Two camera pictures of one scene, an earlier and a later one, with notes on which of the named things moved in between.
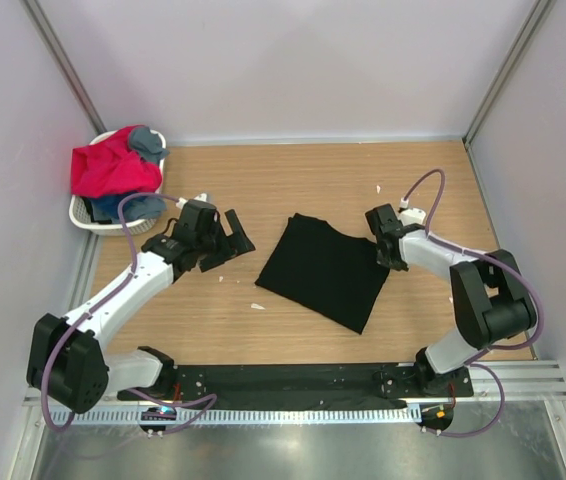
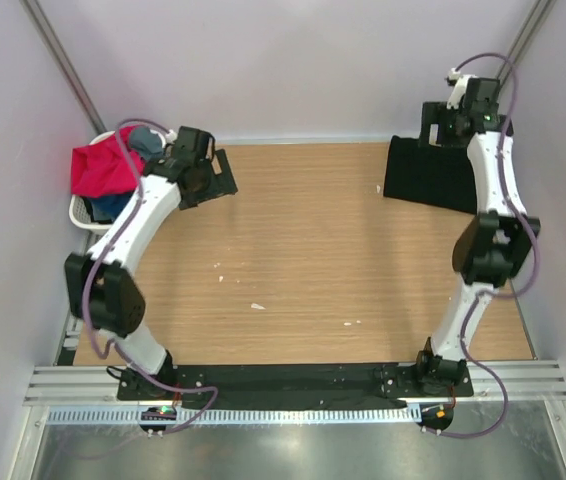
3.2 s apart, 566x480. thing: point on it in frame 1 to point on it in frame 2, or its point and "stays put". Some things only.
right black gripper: x=394 y=264 to x=436 y=113
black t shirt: x=336 y=275 to x=438 y=175
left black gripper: x=237 y=240 to x=221 y=184
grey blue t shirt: x=147 y=144 stays put
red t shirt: x=109 y=166 stays put
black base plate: x=305 y=387 stays put
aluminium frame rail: x=541 y=383 stays put
